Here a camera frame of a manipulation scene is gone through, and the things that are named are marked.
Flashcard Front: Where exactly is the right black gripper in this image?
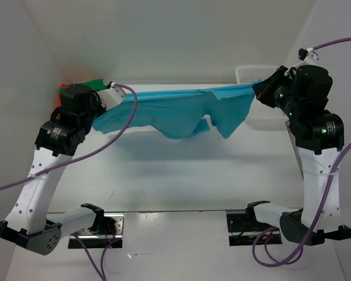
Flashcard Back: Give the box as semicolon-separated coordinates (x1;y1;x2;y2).
253;64;301;118

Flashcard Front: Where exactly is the green t-shirt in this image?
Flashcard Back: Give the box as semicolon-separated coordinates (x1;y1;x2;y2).
59;78;106;92

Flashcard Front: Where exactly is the orange t-shirt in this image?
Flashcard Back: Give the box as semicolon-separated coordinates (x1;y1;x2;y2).
56;83;70;109

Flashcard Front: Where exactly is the light blue t-shirt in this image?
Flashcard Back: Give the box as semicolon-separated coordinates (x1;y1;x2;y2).
93;84;255;139

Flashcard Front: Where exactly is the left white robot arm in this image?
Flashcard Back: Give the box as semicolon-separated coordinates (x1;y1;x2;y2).
0;84;105;256

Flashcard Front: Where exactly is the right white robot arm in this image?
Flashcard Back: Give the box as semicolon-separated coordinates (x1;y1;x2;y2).
245;65;351;246

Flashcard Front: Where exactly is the white plastic basket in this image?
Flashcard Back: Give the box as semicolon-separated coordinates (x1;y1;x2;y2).
235;65;288;131

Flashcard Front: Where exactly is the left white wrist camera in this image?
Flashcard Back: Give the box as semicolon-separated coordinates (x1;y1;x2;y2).
97;82;126;110

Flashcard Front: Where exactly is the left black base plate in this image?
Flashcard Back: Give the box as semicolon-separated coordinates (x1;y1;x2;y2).
75;213;125;249

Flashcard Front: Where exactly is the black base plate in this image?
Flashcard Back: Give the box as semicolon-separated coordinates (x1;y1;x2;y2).
75;213;125;249
226;210;270;246

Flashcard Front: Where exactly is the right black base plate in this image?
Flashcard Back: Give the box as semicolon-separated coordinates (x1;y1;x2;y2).
226;210;270;246

